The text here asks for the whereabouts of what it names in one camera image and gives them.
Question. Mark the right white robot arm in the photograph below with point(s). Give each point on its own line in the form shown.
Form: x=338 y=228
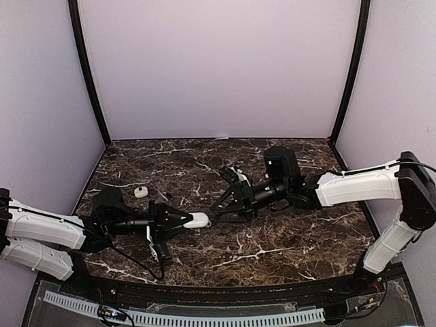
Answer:
x=400 y=195

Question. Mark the black front rail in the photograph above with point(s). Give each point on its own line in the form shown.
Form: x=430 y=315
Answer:
x=128 y=294

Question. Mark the small white charging case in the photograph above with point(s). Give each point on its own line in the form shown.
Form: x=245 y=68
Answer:
x=141 y=192

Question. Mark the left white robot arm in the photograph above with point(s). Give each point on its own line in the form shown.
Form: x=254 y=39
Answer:
x=26 y=231

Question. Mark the white oval charging case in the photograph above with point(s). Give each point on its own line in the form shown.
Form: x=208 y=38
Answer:
x=200 y=220

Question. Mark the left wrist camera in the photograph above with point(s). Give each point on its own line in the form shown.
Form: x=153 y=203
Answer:
x=158 y=248

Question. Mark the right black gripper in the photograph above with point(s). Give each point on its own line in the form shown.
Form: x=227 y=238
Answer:
x=239 y=197

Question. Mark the right black frame post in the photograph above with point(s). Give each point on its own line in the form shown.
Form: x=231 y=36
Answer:
x=361 y=29

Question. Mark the white slotted cable duct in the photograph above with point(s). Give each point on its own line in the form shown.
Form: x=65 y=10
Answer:
x=172 y=315

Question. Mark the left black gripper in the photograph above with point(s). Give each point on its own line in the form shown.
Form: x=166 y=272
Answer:
x=160 y=223

